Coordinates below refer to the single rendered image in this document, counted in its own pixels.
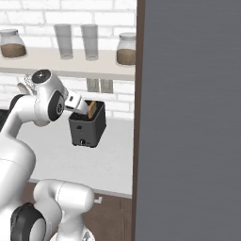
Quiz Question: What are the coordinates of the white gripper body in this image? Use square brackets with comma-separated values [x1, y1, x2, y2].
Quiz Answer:
[73, 99, 91, 115]

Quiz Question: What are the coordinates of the brown bread slice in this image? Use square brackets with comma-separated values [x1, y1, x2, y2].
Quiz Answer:
[87, 100, 98, 121]

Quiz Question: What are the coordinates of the dark grey toaster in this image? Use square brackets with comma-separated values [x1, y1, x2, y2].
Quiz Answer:
[68, 100, 107, 149]

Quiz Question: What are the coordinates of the brown tall side panel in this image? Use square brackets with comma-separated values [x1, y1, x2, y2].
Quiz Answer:
[130, 0, 146, 241]

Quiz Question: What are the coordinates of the clear drinking glass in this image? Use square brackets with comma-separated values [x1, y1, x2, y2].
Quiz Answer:
[53, 24, 74, 60]
[80, 24, 100, 61]

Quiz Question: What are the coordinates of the glass jar with brown filling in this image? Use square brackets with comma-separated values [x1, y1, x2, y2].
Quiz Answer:
[116, 32, 137, 67]
[0, 28, 28, 59]

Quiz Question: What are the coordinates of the black hob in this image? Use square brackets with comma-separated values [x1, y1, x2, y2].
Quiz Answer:
[0, 108, 11, 132]

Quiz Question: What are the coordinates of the grey fridge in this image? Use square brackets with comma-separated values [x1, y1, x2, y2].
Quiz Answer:
[135, 0, 241, 241]

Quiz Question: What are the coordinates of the brown base cupboard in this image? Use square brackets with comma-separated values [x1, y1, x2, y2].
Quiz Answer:
[24, 181, 133, 241]

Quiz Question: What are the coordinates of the grey wall socket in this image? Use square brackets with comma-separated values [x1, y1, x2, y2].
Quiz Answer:
[100, 78, 114, 95]
[86, 78, 101, 93]

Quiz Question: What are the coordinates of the pale wall shelf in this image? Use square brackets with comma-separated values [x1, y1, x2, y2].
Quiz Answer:
[0, 46, 137, 82]

